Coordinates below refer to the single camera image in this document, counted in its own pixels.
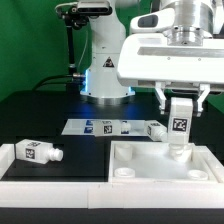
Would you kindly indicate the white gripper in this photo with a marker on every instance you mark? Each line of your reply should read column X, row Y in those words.
column 146, row 60

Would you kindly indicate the white square tabletop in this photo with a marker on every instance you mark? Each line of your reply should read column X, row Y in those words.
column 135, row 161

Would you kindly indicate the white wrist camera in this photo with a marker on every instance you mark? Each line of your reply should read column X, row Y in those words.
column 154, row 22

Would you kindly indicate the grey camera on pole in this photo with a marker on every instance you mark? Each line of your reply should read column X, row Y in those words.
column 94, row 7

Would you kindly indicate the white sheet with tags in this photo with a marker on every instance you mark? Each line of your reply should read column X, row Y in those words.
column 85, row 127

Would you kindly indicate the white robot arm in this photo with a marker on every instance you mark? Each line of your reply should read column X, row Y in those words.
column 195, row 21

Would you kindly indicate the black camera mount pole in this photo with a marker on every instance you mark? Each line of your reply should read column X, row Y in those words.
column 73, row 20

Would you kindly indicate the white U-shaped fence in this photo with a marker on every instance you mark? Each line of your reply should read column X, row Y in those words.
column 162, row 194

